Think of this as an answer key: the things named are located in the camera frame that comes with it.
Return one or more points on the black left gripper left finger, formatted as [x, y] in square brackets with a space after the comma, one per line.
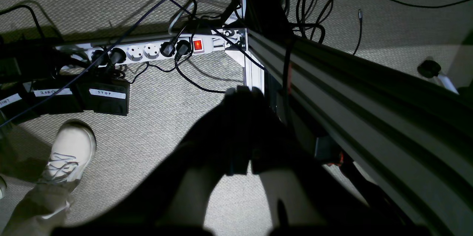
[174, 197]

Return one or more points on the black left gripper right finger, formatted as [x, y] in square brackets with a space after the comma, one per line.
[303, 198]

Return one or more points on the black foot pedal stop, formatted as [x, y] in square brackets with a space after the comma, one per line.
[106, 96]

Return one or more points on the white sneaker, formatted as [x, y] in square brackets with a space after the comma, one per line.
[72, 152]

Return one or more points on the white power strip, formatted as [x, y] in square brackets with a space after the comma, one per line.
[143, 48]

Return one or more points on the black foot pedal middle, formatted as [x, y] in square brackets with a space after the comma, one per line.
[66, 101]

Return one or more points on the khaki trouser leg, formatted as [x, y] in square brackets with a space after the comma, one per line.
[42, 209]

